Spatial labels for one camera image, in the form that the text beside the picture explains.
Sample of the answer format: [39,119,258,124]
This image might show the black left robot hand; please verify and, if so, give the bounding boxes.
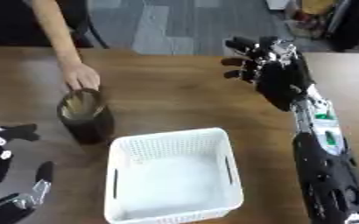
[0,123,56,224]

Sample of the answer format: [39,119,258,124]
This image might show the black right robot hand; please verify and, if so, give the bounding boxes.
[219,35,316,113]

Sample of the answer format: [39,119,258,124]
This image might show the white perforated plastic basket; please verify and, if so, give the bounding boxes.
[102,127,246,224]

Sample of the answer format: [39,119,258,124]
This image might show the dark brown cylindrical cup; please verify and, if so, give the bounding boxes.
[55,87,117,145]

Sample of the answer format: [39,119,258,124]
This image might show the person's hand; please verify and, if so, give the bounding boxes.
[60,61,102,91]

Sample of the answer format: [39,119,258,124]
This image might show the cluttered items on floor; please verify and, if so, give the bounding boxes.
[264,0,359,53]

